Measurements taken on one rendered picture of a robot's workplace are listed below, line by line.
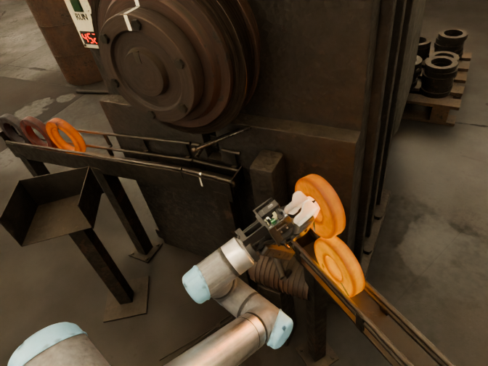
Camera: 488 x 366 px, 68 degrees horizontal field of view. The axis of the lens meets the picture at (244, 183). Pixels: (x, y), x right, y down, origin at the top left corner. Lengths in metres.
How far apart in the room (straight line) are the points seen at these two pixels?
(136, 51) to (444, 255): 1.56
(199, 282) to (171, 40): 0.52
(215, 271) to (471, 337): 1.19
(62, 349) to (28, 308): 1.48
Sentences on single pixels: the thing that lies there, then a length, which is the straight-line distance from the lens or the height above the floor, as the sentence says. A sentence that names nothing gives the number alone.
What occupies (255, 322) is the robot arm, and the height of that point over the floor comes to 0.77.
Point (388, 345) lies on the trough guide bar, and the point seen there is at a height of 0.71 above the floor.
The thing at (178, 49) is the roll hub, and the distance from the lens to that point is 0.85.
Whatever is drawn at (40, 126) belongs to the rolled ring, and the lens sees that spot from 1.80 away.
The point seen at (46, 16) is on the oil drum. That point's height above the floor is 0.67.
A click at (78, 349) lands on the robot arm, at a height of 0.95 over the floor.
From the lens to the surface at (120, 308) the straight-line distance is 1.87.
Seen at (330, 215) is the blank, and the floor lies 0.88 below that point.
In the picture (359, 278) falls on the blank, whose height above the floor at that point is 0.75.
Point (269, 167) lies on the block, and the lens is 1.05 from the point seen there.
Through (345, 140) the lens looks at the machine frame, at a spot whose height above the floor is 0.87.
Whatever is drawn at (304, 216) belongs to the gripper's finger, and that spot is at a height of 0.87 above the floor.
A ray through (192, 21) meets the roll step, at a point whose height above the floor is 1.22.
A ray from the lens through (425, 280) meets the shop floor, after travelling 1.81.
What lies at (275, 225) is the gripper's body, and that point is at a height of 0.90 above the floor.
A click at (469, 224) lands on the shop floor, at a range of 2.08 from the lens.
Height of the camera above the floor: 1.48
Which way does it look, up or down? 42 degrees down
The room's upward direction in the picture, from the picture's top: 11 degrees counter-clockwise
